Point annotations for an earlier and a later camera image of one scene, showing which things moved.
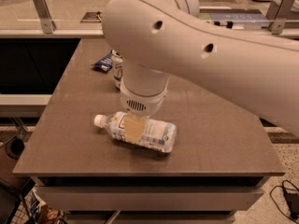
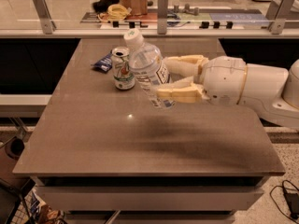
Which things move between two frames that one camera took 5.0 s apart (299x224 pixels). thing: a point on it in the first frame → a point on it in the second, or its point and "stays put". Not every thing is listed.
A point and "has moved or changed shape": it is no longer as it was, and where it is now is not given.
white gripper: x=141 y=103 → x=224 y=79
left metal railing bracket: x=43 y=12 stays put
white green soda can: x=117 y=67 stays put
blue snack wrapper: x=105 y=63 stays put
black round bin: x=15 y=147 stays put
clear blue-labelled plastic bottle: x=158 y=134 has moved or changed shape
